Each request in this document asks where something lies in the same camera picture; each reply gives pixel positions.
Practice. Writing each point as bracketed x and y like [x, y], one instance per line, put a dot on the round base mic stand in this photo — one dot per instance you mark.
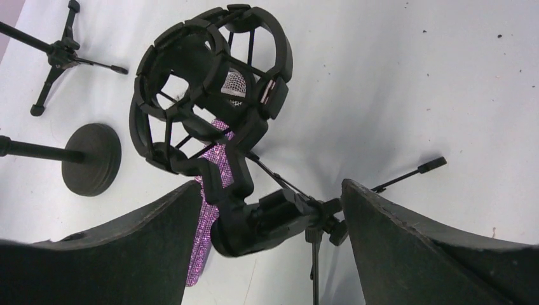
[90, 160]

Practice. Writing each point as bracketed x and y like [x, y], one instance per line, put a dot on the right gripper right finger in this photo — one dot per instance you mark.
[403, 257]

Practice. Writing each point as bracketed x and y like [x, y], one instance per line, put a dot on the black tripod mic stand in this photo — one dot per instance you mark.
[61, 54]

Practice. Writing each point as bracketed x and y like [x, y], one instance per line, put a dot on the shock mount tripod stand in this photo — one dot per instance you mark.
[203, 94]

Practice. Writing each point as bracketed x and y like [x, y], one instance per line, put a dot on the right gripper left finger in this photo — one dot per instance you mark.
[139, 258]

